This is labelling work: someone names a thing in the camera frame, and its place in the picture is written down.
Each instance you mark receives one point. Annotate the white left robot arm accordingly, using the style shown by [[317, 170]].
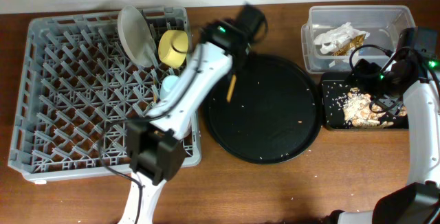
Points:
[[154, 144]]

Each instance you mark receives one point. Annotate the round black tray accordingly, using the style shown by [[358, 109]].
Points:
[[275, 112]]

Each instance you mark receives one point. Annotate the wooden chopstick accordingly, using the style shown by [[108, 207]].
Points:
[[231, 88]]

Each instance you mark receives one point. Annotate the yellow bowl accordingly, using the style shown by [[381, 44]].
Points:
[[173, 47]]

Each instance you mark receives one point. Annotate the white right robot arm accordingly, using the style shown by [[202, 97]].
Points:
[[411, 75]]

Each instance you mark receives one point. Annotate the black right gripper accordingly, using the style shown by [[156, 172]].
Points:
[[392, 104]]

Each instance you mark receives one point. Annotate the black rectangular tray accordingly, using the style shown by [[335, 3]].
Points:
[[334, 79]]

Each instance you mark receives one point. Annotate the gold snack wrapper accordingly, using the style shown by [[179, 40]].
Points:
[[350, 46]]

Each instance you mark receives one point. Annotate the white napkin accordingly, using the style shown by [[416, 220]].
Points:
[[334, 39]]

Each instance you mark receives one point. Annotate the grey round plate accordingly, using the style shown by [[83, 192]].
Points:
[[135, 36]]

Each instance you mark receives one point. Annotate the clear plastic bin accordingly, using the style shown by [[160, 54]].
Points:
[[381, 23]]

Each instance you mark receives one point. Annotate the grey dishwasher rack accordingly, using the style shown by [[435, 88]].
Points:
[[77, 86]]

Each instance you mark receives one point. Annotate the food scraps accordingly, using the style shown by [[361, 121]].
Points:
[[348, 108]]

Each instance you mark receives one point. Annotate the light blue plastic cup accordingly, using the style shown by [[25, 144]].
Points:
[[168, 85]]

